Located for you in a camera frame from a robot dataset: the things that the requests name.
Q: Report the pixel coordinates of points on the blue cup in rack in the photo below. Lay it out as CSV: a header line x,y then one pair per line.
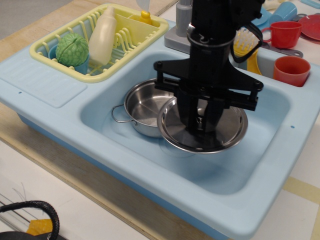
x,y
82,68

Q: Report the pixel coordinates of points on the green toy cabbage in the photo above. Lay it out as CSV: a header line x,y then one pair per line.
x,y
72,50

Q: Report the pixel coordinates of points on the light blue toy sink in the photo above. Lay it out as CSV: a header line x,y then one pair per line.
x,y
228,192

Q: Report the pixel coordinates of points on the orange plastic cup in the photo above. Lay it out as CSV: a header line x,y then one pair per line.
x,y
291,70

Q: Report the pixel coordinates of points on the cream plastic bottle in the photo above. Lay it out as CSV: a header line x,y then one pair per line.
x,y
102,38

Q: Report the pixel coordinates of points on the light blue plastic cup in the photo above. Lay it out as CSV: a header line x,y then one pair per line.
x,y
286,11

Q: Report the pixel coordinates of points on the yellow tape piece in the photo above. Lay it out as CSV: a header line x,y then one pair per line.
x,y
39,227

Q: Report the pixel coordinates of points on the steel pot lid with knob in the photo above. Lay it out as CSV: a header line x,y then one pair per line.
x,y
227,133

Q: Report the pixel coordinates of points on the small yellow toy bottle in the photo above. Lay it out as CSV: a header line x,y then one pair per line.
x,y
145,17

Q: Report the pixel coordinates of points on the grey toy faucet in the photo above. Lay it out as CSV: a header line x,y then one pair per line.
x,y
176,37

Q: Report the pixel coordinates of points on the yellow dish drying rack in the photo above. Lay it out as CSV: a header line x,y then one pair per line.
x,y
131,38

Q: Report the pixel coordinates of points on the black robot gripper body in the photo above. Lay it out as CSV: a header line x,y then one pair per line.
x,y
207,75

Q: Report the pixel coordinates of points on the red plastic plate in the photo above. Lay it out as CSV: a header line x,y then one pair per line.
x,y
310,26

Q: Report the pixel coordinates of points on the grey toy utensil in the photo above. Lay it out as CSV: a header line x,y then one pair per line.
x,y
285,51

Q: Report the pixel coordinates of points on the yellow dish brush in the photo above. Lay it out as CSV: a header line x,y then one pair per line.
x,y
244,42

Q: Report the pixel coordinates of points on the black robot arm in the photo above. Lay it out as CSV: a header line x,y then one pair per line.
x,y
220,17

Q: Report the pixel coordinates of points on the light blue plastic plate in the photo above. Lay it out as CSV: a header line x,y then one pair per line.
x,y
264,18

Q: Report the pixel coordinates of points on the red plastic mug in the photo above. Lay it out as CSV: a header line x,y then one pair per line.
x,y
283,34

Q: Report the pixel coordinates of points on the small steel pot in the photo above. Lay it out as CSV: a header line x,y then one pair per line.
x,y
142,104

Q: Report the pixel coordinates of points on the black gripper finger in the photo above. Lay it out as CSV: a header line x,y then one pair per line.
x,y
212,114
188,110

